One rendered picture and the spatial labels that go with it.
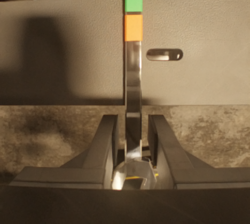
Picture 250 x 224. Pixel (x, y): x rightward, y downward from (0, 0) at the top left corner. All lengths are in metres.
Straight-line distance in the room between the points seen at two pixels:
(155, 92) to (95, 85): 0.05
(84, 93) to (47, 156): 1.58
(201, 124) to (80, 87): 1.43
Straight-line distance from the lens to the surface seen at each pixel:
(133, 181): 1.30
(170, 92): 0.16
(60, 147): 1.63
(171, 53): 0.46
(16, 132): 1.75
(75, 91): 0.16
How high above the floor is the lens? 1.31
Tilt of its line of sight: 76 degrees down
